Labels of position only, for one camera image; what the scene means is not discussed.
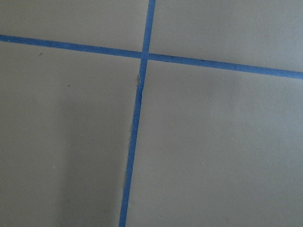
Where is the brown paper table cover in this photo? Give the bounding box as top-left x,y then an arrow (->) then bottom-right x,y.
0,0 -> 303,227

